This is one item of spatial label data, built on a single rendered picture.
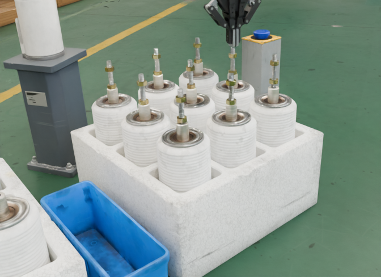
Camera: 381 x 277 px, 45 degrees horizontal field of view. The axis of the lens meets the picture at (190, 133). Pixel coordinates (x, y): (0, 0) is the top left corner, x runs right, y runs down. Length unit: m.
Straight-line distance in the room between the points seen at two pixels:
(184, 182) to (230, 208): 0.11
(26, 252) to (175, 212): 0.24
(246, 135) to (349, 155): 0.50
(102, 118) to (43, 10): 0.31
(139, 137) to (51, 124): 0.38
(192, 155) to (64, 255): 0.26
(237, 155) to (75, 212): 0.36
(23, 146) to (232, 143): 0.76
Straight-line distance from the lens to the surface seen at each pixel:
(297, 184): 0.99
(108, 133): 0.98
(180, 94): 0.77
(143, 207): 0.86
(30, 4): 1.14
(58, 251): 0.71
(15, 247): 0.67
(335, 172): 1.22
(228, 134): 0.84
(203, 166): 0.80
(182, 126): 0.79
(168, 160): 0.79
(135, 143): 0.88
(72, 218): 1.00
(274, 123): 0.93
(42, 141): 1.24
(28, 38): 1.16
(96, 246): 0.99
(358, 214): 1.08
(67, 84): 1.18
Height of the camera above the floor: 0.62
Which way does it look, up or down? 27 degrees down
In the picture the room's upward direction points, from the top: 3 degrees counter-clockwise
